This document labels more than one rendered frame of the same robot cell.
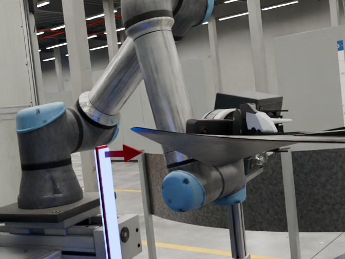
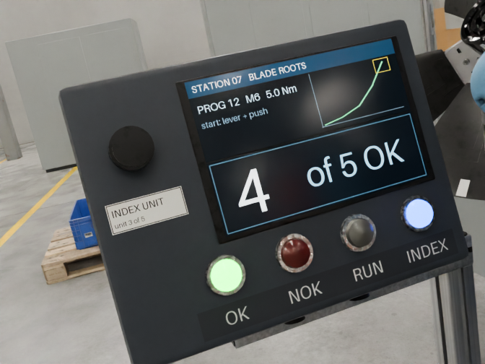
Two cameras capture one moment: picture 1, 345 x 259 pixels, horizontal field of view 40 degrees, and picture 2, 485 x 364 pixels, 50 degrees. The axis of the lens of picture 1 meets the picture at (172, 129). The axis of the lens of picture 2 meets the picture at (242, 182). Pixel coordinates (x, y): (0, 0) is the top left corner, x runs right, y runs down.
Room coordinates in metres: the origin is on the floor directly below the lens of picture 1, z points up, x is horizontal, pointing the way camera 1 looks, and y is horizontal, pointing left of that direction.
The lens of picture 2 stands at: (1.54, 0.09, 1.26)
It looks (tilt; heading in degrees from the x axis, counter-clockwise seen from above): 14 degrees down; 228
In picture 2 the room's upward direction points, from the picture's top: 11 degrees counter-clockwise
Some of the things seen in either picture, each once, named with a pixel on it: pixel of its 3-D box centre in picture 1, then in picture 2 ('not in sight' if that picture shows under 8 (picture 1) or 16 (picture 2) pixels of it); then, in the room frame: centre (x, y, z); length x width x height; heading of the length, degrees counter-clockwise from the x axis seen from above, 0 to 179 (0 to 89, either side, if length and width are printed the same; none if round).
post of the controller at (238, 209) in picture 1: (235, 216); (455, 326); (1.11, -0.13, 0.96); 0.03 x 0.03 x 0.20; 64
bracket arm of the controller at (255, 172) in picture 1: (245, 173); (351, 282); (1.20, -0.17, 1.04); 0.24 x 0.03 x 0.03; 154
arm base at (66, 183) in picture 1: (49, 181); not in sight; (1.11, 0.30, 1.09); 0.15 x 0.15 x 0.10
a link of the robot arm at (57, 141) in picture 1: (45, 131); not in sight; (1.12, 0.30, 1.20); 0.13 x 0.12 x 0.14; 143
